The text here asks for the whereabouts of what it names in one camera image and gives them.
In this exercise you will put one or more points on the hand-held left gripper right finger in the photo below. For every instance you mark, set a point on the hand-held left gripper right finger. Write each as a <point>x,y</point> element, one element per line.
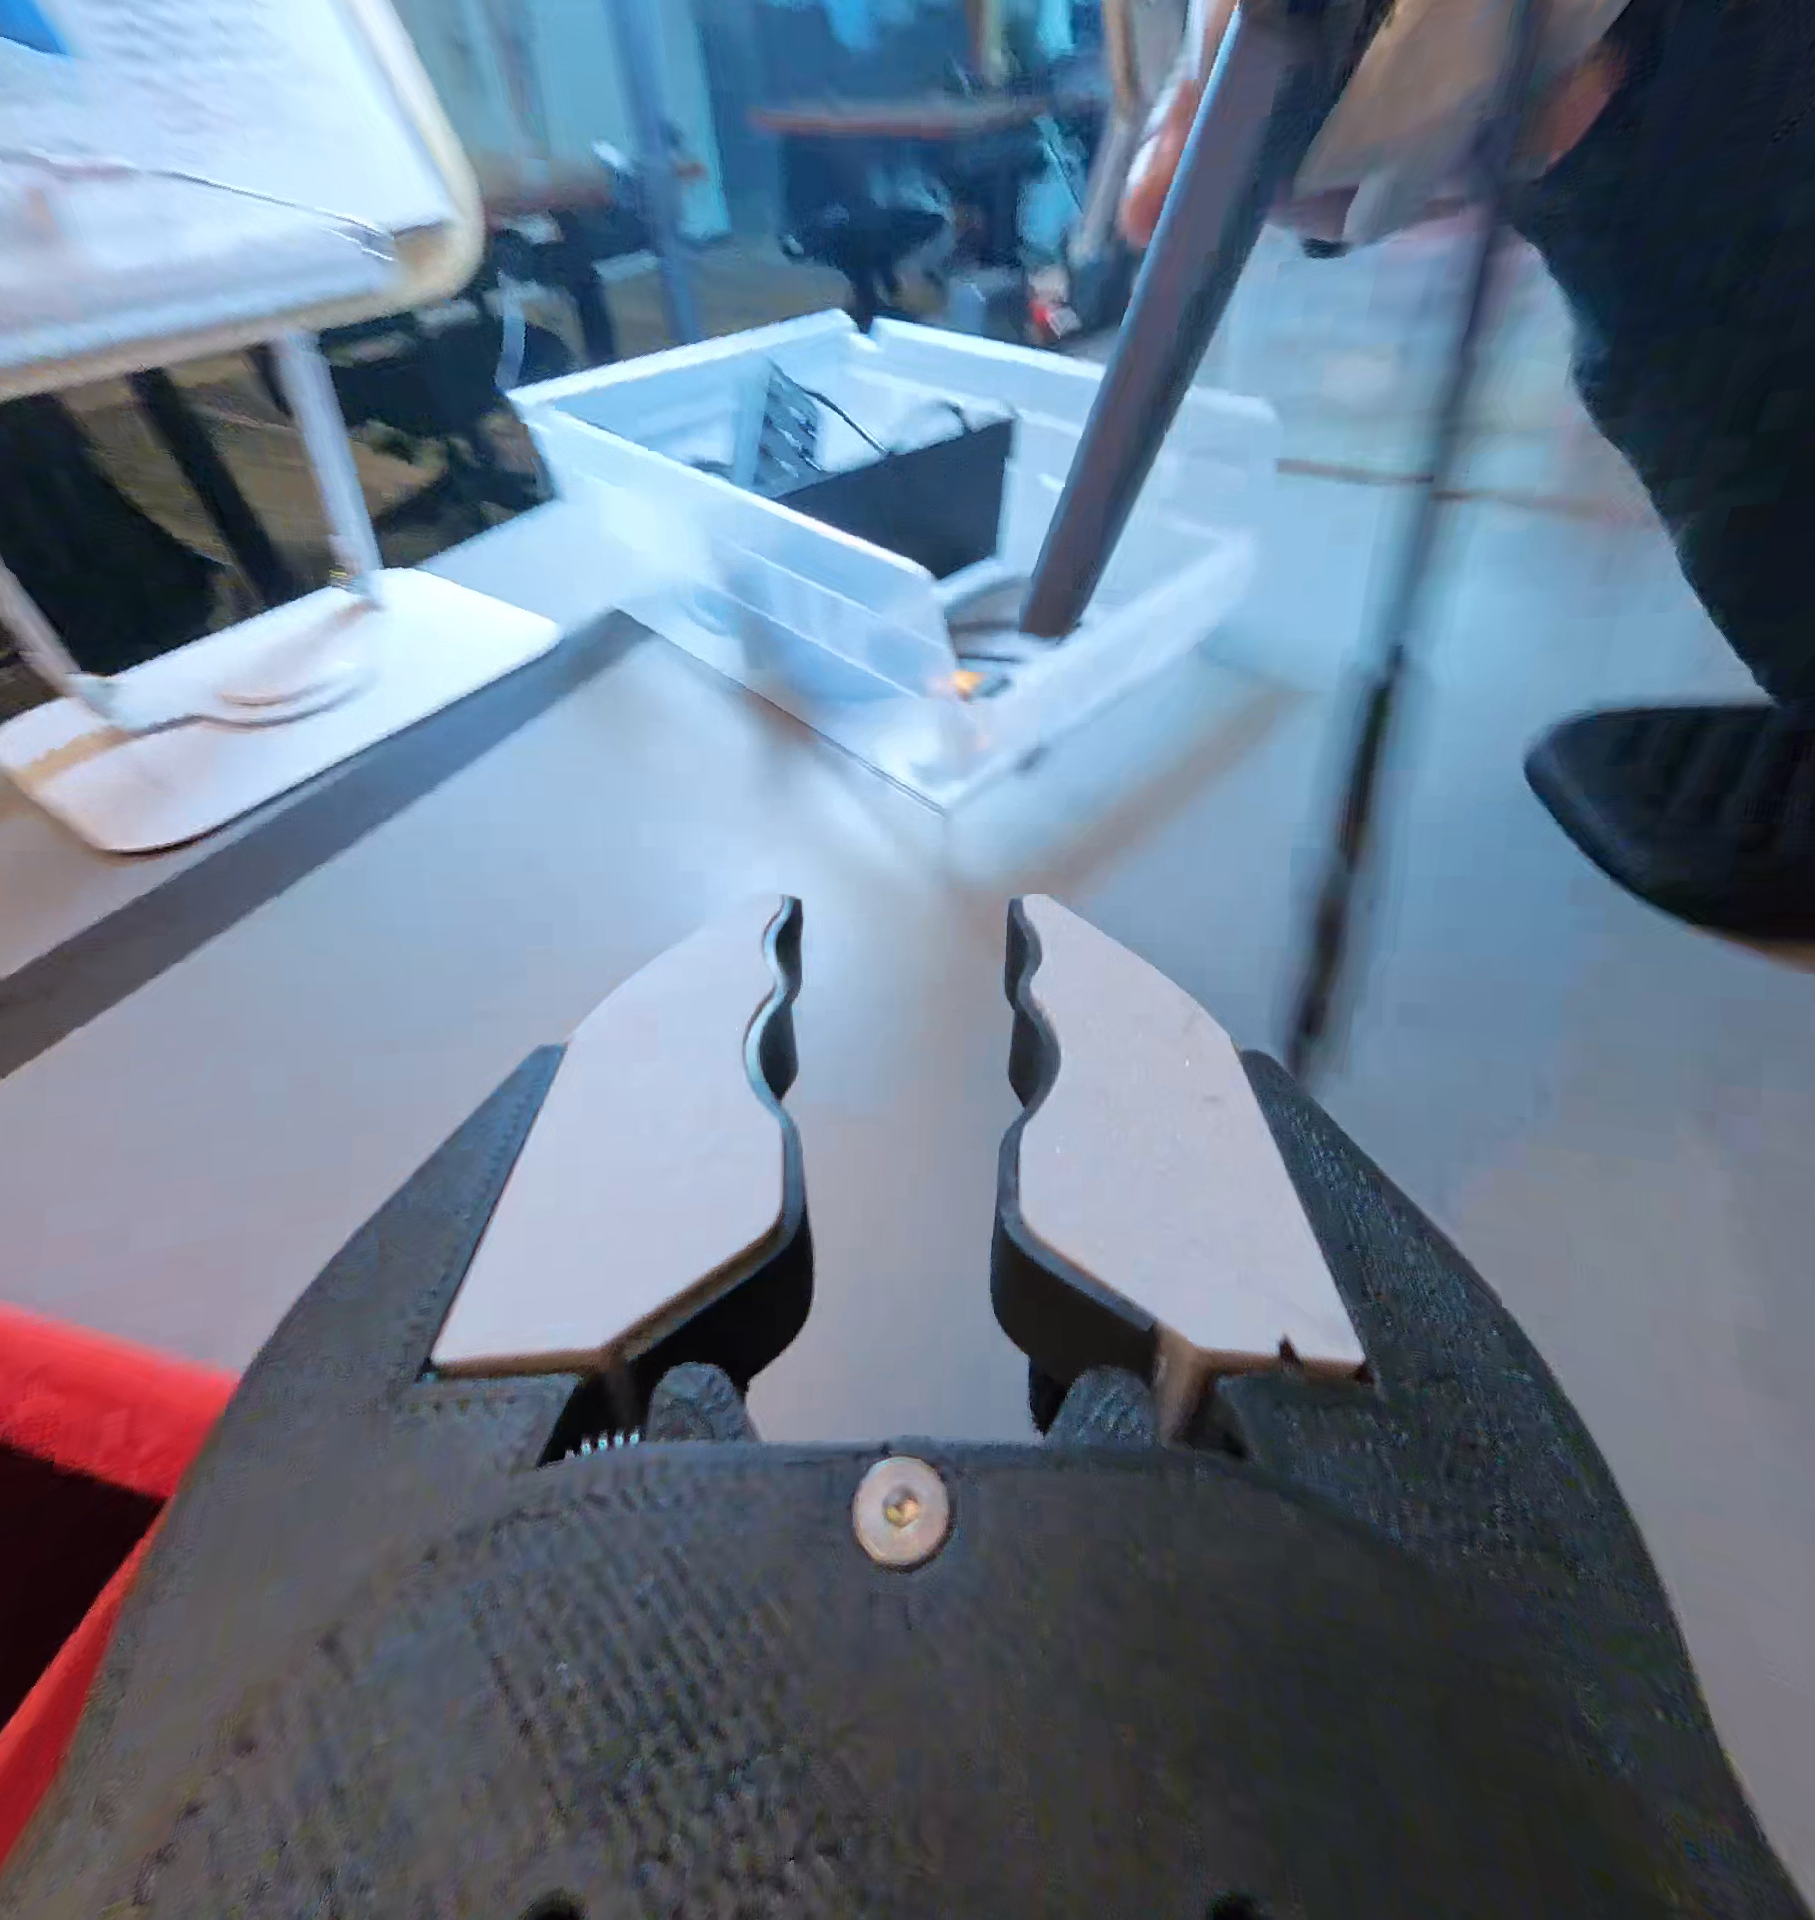
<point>1164,1185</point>

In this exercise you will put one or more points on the black seat cushion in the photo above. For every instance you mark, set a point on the black seat cushion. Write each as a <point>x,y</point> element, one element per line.
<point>1717,824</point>

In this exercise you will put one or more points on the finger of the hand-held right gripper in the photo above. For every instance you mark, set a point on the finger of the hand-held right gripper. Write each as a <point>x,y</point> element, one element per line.
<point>1418,137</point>

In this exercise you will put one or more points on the red plastic bin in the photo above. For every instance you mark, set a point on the red plastic bin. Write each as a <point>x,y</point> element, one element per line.
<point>38,1383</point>

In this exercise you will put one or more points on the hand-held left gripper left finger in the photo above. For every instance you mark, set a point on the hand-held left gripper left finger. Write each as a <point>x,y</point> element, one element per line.
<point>622,1185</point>

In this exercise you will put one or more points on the person's right hand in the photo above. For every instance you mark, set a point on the person's right hand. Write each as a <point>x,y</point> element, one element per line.
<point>1154,166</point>

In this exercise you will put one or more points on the clear plastic bin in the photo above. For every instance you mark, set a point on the clear plastic bin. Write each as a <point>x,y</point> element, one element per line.
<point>847,600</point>

